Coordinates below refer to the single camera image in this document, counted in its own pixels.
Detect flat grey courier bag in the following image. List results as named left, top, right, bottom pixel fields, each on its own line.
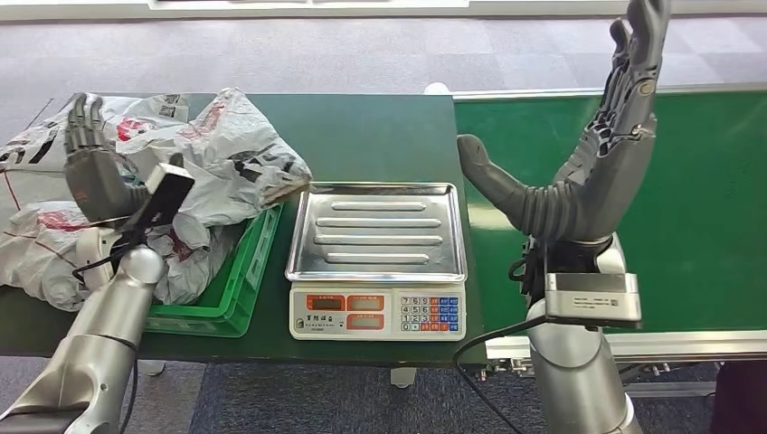
left=0, top=166, right=68, bottom=232
left=0, top=91, right=194, bottom=175

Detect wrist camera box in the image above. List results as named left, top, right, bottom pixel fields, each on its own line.
left=122, top=161, right=196, bottom=232
left=543, top=271, right=643, bottom=330

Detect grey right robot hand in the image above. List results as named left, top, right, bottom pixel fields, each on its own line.
left=456, top=0, right=673, bottom=244

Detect green conveyor belt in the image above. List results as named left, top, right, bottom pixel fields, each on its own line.
left=451, top=82, right=767, bottom=364

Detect black right camera cable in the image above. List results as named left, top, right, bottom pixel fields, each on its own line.
left=451, top=314, right=550, bottom=434

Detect dark green table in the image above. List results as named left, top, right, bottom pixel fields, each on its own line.
left=0, top=91, right=488, bottom=368

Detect green plastic basket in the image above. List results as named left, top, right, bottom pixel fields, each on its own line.
left=143, top=203, right=285, bottom=339

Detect black box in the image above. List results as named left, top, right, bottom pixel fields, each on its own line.
left=709, top=362, right=767, bottom=434

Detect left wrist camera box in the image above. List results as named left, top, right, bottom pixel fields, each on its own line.
left=122, top=161, right=196, bottom=232

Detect crumpled grey courier bag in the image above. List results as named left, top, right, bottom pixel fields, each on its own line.
left=146, top=220, right=241, bottom=307
left=0, top=200, right=104, bottom=313

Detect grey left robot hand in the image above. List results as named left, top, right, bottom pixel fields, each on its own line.
left=62, top=91, right=152, bottom=224

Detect conveyor underframe metal brackets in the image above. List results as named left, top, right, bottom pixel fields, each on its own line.
left=471, top=358, right=722, bottom=401

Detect steel-pan electronic weighing scale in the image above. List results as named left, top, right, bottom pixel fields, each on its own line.
left=283, top=181, right=469, bottom=344

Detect grey courier bag black logo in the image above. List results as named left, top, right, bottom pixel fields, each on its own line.
left=116, top=87, right=315, bottom=232

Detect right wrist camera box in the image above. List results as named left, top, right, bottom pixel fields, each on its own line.
left=543, top=271, right=643, bottom=330

